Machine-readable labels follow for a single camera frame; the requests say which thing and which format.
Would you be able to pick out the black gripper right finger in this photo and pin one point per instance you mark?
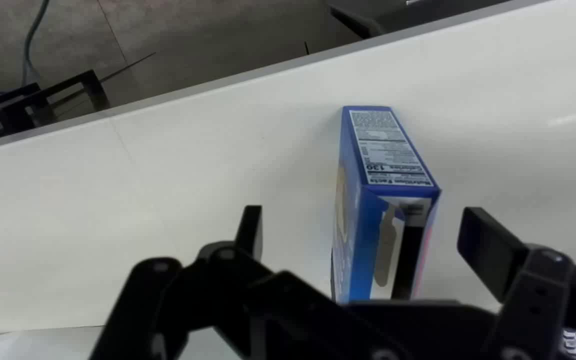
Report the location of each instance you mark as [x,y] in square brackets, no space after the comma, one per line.
[541,300]

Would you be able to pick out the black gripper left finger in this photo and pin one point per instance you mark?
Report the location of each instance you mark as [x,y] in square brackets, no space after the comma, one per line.
[169,313]

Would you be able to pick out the blue cardboard snack box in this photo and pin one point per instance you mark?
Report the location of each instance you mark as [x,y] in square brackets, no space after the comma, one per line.
[361,220]

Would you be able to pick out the black metal floor stand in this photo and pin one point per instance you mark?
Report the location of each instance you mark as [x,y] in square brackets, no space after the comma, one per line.
[48,102]

